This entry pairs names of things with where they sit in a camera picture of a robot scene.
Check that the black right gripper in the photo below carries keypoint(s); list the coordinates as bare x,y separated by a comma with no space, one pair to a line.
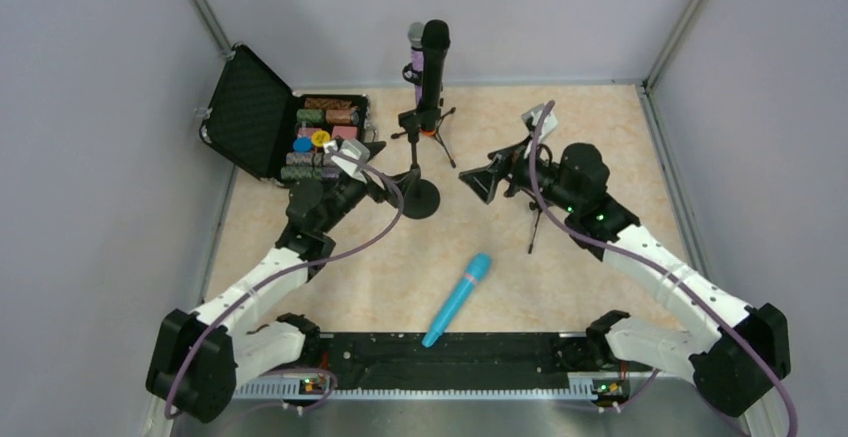
512,171

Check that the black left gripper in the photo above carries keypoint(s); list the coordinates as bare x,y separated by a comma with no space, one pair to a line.
379,181

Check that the round base clip stand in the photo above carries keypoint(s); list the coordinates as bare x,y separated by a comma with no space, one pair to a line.
421,197

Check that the small black tripod stand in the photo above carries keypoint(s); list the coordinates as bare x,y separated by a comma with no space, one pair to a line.
537,212

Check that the turquoise toy microphone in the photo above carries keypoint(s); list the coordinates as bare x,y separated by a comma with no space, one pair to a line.
475,272

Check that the purple glitter microphone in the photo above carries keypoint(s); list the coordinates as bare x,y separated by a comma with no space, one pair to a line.
415,50

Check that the black orange-tipped microphone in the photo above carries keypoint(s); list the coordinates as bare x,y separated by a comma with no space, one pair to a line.
435,43

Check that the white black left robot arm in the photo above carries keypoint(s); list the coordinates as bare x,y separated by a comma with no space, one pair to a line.
202,356

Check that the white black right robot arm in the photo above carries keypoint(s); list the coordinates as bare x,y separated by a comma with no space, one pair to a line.
732,352

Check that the red playing card deck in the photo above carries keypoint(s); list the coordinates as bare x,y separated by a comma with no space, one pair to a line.
343,132

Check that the yellow big blind button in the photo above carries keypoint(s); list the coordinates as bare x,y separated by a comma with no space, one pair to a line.
320,138

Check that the blue round button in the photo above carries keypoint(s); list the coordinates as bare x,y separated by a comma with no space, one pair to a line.
302,145

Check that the purple black poker chip row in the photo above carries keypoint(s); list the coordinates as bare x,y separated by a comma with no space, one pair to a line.
309,165

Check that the green poker chip row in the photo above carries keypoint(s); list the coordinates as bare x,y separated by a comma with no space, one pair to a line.
346,117

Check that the orange brown poker chip row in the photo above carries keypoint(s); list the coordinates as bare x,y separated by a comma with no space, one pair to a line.
328,103

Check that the black poker chip case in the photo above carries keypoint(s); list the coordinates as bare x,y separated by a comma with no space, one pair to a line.
251,120

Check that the shock mount tripod stand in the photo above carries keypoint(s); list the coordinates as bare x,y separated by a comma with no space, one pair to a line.
440,136

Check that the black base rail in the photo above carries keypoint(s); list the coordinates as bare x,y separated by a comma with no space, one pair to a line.
463,361

